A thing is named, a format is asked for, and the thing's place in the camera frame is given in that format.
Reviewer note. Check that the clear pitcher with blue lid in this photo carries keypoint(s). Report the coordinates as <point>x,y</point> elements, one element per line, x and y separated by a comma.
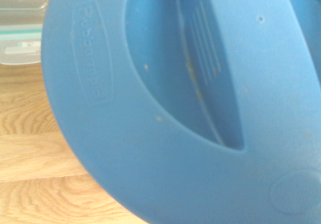
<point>175,158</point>

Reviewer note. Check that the clear plastic storage container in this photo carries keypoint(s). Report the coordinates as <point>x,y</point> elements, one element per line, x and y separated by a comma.
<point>20,45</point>

